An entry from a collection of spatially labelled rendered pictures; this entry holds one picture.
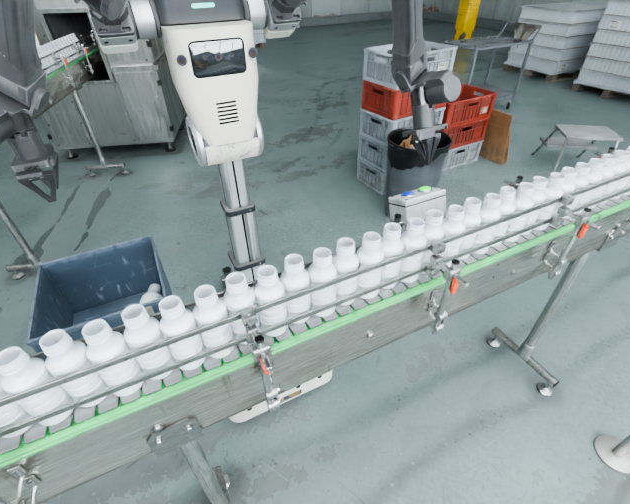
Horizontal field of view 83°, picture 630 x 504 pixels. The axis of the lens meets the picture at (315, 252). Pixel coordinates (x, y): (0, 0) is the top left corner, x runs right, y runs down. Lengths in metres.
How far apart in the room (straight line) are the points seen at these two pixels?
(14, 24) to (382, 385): 1.76
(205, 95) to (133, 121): 3.30
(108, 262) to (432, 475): 1.46
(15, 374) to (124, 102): 3.79
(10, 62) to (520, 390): 2.12
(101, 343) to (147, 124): 3.79
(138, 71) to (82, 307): 3.14
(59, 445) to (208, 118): 0.83
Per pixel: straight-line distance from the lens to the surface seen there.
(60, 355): 0.71
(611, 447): 2.12
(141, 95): 4.27
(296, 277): 0.71
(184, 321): 0.68
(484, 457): 1.86
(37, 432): 0.83
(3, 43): 0.83
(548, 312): 1.88
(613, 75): 7.12
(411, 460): 1.77
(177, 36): 1.08
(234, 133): 1.16
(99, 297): 1.38
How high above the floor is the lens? 1.62
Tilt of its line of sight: 39 degrees down
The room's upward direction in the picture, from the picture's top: 1 degrees counter-clockwise
